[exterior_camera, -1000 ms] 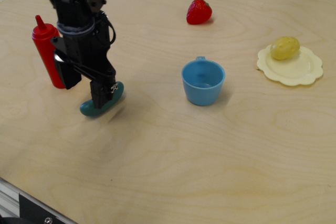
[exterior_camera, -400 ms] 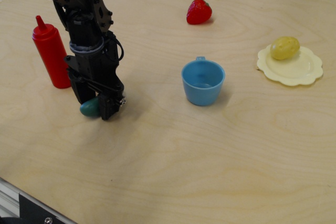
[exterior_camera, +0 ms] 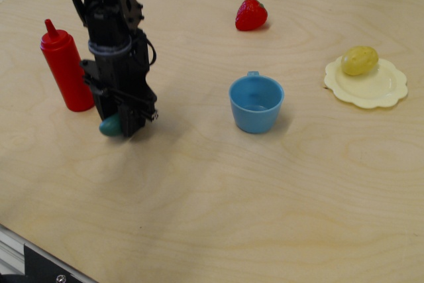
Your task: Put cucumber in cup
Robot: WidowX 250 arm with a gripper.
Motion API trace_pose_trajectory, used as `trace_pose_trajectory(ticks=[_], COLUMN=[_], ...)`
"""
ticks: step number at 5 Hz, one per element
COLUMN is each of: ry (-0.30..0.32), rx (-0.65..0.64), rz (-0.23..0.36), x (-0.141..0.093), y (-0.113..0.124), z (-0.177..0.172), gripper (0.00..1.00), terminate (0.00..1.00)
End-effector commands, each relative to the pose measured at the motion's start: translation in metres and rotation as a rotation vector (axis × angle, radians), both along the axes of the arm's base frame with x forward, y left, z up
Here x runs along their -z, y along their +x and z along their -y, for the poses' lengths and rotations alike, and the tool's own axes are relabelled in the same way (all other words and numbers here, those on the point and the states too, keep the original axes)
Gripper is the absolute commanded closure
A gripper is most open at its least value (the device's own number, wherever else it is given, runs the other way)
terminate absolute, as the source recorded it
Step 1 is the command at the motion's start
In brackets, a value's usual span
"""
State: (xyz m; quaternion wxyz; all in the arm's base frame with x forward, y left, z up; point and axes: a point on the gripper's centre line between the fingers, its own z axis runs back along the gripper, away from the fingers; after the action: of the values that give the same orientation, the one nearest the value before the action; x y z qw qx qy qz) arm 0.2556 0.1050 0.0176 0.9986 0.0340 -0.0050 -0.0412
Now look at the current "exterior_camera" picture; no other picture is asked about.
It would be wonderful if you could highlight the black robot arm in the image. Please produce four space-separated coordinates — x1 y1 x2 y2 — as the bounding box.
72 0 157 137

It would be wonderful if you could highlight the black cable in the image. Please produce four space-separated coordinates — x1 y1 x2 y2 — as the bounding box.
138 32 158 67

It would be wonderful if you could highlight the blue plastic cup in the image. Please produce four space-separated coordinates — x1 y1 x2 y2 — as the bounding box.
229 71 285 134

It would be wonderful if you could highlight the green toy cucumber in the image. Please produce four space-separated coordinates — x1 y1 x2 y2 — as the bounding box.
99 113 123 137

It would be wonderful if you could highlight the black corner bracket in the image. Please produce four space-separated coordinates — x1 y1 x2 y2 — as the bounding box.
24 244 96 283

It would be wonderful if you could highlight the red toy strawberry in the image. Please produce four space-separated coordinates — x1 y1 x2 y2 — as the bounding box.
235 0 268 31

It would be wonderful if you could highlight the cream scalloped plate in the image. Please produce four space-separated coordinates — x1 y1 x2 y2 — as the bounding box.
324 57 408 109

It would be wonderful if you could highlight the yellow toy potato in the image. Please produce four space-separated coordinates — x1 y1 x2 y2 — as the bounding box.
341 46 379 76

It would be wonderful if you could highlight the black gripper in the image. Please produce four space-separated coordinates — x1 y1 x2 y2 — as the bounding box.
80 29 157 137

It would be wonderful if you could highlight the red squeeze bottle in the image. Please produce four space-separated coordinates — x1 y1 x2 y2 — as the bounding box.
40 19 95 112

